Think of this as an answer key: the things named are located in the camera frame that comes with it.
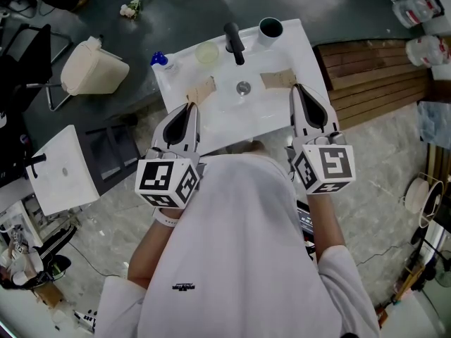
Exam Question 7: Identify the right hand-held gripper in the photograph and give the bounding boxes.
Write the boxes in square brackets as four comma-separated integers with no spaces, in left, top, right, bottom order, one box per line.
[285,84,356,196]

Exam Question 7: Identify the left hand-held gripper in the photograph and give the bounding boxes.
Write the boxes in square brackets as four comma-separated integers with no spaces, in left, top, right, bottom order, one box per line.
[135,103,205,210]

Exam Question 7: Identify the white cup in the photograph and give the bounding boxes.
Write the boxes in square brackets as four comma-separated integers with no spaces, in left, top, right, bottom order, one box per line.
[258,17,284,49]

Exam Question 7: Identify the person's left forearm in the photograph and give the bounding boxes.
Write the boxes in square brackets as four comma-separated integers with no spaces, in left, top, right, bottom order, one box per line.
[127,208,185,291]

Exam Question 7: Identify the person's right forearm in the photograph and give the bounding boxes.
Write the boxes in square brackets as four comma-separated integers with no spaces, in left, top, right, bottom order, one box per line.
[306,191,348,261]

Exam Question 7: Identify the brown paper label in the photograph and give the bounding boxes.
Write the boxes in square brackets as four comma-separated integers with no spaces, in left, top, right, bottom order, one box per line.
[185,75,217,106]
[259,68,297,91]

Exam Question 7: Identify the wooden slat panel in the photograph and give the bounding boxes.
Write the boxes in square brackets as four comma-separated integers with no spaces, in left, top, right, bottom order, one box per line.
[313,39,437,130]

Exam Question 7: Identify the blue pump clear bottle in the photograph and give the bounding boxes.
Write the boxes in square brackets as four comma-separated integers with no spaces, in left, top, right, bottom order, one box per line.
[151,50,181,75]

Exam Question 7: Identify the clear glass tumbler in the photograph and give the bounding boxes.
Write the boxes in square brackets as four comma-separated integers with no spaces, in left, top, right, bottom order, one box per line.
[194,41,221,65]

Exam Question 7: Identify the white wristband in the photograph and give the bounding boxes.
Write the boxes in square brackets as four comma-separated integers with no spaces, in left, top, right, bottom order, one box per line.
[152,207,181,228]

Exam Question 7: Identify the black screen device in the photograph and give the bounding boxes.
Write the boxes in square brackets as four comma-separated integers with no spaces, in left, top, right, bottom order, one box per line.
[296,200,317,236]

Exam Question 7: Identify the beige plastic container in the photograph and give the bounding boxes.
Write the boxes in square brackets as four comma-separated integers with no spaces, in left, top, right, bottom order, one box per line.
[60,37,131,96]

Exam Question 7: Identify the grey marbled board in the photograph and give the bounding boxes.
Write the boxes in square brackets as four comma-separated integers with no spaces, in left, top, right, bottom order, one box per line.
[416,100,451,142]

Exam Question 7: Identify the small white sink basin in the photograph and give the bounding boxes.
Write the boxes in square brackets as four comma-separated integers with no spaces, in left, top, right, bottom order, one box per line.
[25,124,101,218]

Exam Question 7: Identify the white artificial flowers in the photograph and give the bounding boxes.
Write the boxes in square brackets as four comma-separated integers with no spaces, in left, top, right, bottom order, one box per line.
[119,0,144,21]

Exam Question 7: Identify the pack of plastic bottles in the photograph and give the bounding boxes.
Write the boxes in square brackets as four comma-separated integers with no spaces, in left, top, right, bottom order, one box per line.
[384,0,445,28]
[404,35,451,67]

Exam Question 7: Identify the person's white shirt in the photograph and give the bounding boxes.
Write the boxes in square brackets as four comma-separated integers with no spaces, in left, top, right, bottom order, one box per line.
[94,152,382,338]

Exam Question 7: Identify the white round fan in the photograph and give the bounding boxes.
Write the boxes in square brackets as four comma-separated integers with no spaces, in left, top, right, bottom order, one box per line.
[399,172,445,229]

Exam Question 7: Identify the small black faucet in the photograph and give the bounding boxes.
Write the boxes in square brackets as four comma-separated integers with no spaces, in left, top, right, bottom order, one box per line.
[29,153,48,180]

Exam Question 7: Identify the black chair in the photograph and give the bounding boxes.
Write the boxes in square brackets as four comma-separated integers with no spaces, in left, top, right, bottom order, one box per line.
[0,23,74,112]

